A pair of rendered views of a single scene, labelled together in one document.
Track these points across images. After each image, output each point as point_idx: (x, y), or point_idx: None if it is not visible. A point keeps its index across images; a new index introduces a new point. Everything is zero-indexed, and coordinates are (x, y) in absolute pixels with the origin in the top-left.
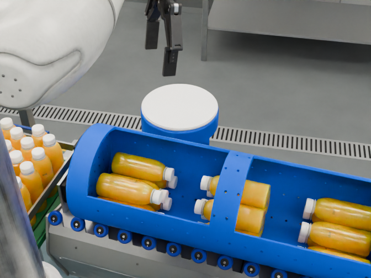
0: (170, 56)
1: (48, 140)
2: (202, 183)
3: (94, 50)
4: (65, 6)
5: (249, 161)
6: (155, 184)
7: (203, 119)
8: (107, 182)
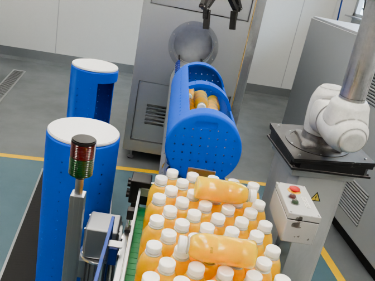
0: (237, 15)
1: (177, 170)
2: (205, 106)
3: None
4: None
5: (199, 80)
6: None
7: (103, 122)
8: None
